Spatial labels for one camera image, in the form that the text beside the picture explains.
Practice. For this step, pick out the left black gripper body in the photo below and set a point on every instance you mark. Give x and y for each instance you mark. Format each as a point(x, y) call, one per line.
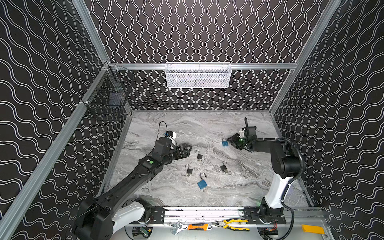
point(181, 151)

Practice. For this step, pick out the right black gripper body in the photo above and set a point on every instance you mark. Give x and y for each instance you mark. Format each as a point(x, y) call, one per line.
point(236, 141)

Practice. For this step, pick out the blue padlock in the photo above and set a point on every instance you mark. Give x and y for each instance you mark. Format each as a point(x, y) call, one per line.
point(225, 142)
point(202, 183)

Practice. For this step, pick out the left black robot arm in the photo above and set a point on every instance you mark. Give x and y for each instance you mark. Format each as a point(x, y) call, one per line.
point(103, 216)

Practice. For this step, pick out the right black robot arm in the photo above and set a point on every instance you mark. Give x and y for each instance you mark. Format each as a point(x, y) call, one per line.
point(286, 160)

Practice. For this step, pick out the black padlock top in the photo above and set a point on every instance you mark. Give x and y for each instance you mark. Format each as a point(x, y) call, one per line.
point(199, 156)

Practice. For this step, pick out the black padlock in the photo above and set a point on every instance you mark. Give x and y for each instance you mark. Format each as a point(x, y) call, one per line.
point(189, 170)
point(199, 156)
point(224, 167)

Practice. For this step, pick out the black padlock middle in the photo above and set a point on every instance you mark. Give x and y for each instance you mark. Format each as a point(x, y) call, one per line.
point(189, 170)

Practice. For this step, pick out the black padlock right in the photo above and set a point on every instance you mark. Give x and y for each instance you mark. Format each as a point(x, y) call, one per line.
point(224, 167)

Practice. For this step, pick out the yellow tag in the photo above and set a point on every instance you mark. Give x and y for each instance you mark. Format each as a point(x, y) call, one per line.
point(313, 229)

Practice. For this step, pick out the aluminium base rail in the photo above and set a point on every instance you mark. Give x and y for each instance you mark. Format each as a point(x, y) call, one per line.
point(170, 215)

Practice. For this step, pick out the white wire basket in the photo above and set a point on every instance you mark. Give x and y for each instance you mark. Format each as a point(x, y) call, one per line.
point(195, 75)

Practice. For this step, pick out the adjustable wrench orange handle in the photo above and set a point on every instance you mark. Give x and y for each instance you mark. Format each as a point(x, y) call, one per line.
point(179, 227)

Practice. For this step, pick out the yellow handled pliers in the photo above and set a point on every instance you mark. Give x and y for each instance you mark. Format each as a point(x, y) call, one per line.
point(233, 224)

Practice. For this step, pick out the black wire basket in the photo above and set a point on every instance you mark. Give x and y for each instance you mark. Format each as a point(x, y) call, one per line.
point(106, 100)

